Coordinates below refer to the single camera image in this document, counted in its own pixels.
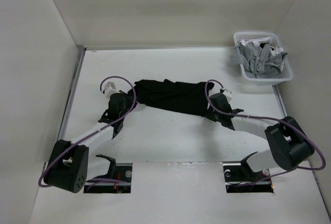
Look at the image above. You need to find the purple cable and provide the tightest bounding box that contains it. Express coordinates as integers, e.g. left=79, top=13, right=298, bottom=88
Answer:
left=38, top=76, right=137, bottom=192
left=204, top=79, right=326, bottom=186

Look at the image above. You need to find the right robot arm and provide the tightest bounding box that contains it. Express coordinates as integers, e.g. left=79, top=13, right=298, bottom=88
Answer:
left=205, top=92, right=315, bottom=181

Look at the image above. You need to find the white plastic basket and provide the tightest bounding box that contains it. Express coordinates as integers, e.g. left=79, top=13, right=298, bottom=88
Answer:
left=233, top=31, right=293, bottom=86

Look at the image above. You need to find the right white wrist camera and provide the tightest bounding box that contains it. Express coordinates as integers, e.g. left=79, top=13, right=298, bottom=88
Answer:
left=220, top=89, right=233, bottom=102

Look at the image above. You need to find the white tank top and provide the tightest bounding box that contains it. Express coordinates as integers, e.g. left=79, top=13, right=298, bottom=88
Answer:
left=238, top=36, right=284, bottom=56

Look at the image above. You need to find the left metal table rail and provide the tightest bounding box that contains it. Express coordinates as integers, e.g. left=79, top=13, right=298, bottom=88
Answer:
left=57, top=45, right=86, bottom=140

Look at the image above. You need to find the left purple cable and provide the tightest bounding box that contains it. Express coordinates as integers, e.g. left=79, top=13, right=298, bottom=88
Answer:
left=38, top=76, right=137, bottom=192

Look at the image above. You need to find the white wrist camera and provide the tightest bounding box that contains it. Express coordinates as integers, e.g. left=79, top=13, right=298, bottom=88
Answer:
left=102, top=82, right=119, bottom=99
left=220, top=89, right=233, bottom=102

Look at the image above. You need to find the black tank top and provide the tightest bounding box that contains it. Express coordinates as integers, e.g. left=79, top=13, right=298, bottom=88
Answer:
left=134, top=79, right=214, bottom=116

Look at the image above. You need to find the grey tank top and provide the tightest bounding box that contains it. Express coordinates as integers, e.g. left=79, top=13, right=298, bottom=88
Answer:
left=230, top=43, right=288, bottom=79

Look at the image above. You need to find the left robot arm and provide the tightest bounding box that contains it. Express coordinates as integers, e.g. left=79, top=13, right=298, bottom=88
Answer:
left=38, top=92, right=137, bottom=193

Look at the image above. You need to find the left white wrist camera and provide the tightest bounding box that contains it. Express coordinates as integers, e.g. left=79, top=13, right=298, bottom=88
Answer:
left=102, top=82, right=119, bottom=99

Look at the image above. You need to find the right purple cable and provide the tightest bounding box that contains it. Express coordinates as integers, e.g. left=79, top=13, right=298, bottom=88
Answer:
left=204, top=79, right=326, bottom=186

